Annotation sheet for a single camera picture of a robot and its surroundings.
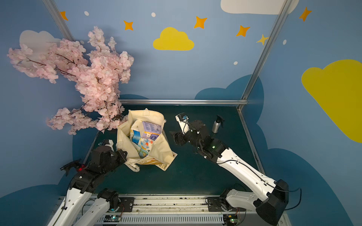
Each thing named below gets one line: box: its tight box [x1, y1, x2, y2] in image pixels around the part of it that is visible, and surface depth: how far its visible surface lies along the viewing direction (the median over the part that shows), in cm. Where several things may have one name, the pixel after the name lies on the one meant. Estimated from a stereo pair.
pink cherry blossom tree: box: [7, 26, 135, 136], surface depth 69 cm
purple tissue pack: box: [141, 121, 162, 141], surface depth 80 cm
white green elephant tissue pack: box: [137, 137, 155, 159], surface depth 85 cm
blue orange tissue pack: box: [130, 128, 141, 146], surface depth 87 cm
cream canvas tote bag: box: [116, 107, 175, 172], surface depth 81 cm
